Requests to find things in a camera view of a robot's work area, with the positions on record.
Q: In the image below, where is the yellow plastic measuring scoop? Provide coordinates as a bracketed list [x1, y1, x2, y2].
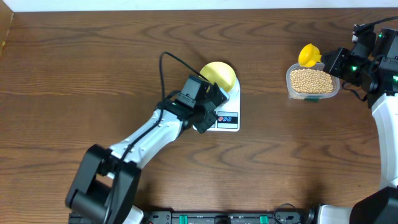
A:
[298, 44, 322, 68]

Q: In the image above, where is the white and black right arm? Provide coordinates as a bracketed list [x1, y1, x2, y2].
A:
[317, 25, 397, 224]

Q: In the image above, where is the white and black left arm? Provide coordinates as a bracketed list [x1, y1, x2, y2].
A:
[65, 75, 229, 223]

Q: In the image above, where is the white digital kitchen scale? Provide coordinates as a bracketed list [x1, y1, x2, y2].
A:
[183, 75, 241, 132]

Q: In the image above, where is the pale yellow bowl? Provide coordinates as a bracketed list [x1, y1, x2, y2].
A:
[200, 62, 237, 93]

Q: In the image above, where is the clear container of soybeans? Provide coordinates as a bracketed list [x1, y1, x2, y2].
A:
[286, 63, 340, 100]

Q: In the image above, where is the brown cardboard panel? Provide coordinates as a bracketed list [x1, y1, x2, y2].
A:
[0, 0, 14, 55]

